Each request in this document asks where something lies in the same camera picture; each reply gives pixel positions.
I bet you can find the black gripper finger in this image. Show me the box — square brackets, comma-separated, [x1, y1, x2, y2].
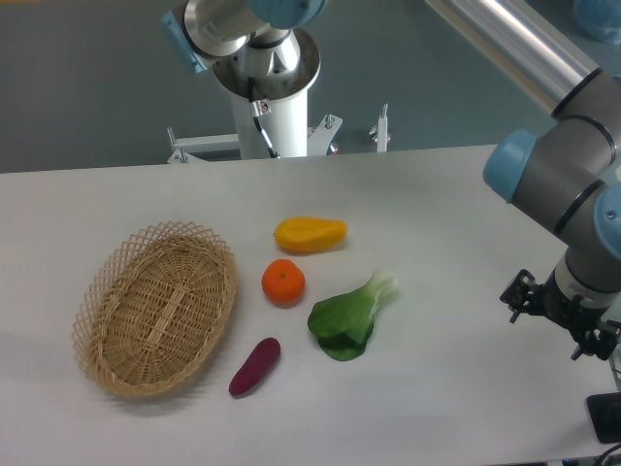
[570, 314, 620, 360]
[500, 269, 544, 323]

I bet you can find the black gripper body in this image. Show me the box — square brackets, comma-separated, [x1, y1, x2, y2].
[538, 276, 606, 343]

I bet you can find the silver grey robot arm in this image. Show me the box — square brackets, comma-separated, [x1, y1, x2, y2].
[161, 1, 620, 359]

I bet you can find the green bok choy vegetable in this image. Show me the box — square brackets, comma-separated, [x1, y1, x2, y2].
[307, 269, 399, 362]

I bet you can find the black device on table edge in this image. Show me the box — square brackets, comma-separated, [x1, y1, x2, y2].
[586, 392, 621, 444]

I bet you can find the yellow papaya half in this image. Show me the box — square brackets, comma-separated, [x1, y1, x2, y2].
[274, 216, 348, 253]

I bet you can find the orange mandarin fruit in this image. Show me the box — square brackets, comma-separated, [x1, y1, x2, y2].
[261, 258, 306, 308]

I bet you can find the purple sweet potato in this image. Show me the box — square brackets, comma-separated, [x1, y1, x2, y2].
[228, 337, 281, 398]

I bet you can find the blue plastic object background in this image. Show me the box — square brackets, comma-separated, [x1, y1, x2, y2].
[572, 0, 620, 45]

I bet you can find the woven wicker basket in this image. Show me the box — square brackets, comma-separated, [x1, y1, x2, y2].
[72, 221, 238, 397]

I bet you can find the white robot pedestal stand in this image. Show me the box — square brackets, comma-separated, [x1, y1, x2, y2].
[166, 28, 393, 164]

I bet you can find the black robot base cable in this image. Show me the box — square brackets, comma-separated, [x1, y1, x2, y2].
[245, 76, 279, 159]

